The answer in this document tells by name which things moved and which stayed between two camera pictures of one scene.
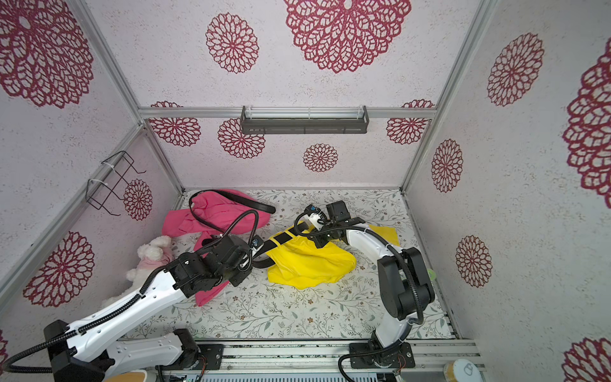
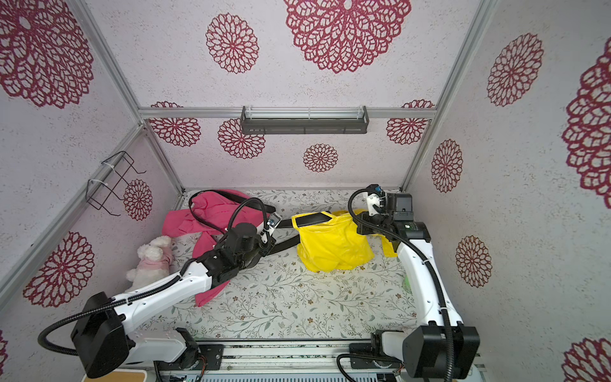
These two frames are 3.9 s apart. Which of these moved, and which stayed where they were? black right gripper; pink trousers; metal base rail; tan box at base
Moved: black right gripper
Stayed: pink trousers; metal base rail; tan box at base
